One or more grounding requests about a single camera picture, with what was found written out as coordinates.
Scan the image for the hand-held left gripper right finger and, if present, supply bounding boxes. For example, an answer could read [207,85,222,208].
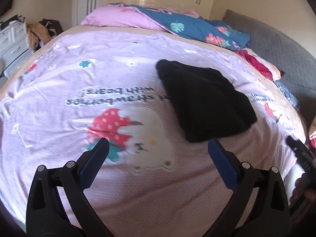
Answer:
[204,138,291,237]

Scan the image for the pink duvet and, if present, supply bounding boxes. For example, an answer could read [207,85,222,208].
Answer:
[80,4,171,33]

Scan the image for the pink printed bedsheet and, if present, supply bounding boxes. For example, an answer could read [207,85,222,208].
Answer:
[0,31,309,237]

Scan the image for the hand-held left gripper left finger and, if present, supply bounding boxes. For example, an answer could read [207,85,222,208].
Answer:
[26,138,112,237]

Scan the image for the black long-sleeve shirt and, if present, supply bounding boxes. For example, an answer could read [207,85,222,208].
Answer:
[155,59,258,144]

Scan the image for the red floral pillow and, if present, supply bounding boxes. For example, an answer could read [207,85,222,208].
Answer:
[233,49,285,82]

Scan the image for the white door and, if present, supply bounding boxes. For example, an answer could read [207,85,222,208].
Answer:
[73,0,107,27]

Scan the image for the person's right hand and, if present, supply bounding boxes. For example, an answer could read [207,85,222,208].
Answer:
[290,173,314,206]

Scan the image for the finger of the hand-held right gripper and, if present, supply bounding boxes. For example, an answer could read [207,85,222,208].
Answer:
[286,136,306,156]

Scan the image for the white drawer cabinet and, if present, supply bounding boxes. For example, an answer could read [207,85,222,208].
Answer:
[0,17,34,71]

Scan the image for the blue floral quilt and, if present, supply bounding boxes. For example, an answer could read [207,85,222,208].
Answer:
[109,3,251,51]

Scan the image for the white cloth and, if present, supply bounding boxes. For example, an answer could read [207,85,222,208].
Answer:
[283,164,305,191]

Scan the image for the blue patterned pillow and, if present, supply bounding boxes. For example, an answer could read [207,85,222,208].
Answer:
[274,80,301,112]

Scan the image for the grey quilted headboard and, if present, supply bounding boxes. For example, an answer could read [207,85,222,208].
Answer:
[222,9,316,129]

